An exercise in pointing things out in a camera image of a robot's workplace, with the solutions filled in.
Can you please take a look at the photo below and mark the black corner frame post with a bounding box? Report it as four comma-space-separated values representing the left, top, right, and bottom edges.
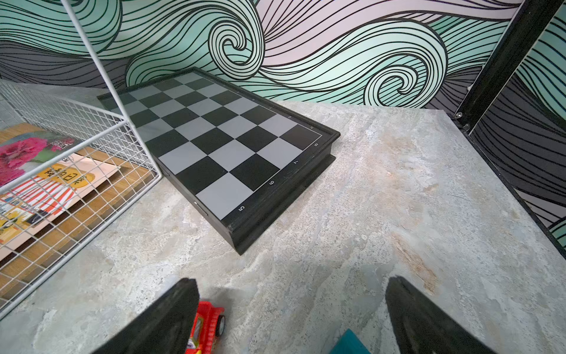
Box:
453, 0, 563, 133

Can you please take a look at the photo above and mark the striped awning shop seed bag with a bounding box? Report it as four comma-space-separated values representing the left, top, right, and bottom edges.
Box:
1, 158, 119, 259

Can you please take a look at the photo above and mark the magenta flower seed bag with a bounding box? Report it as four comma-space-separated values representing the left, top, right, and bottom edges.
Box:
1, 131, 82, 186

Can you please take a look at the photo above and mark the red yellow toy truck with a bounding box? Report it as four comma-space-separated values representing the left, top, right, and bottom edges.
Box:
185, 301, 226, 354

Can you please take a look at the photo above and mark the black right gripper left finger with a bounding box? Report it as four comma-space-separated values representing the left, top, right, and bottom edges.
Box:
94, 278, 200, 353

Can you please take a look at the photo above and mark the teal curved plastic block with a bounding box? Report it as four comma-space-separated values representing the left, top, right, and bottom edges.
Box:
330, 329, 370, 354

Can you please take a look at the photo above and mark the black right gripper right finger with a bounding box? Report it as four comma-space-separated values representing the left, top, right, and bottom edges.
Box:
386, 276, 495, 354

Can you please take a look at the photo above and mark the black grey chessboard box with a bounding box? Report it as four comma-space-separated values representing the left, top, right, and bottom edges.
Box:
99, 68, 339, 254

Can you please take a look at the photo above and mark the white wire shelf rack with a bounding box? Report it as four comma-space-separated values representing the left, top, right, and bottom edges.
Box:
1, 1, 161, 316

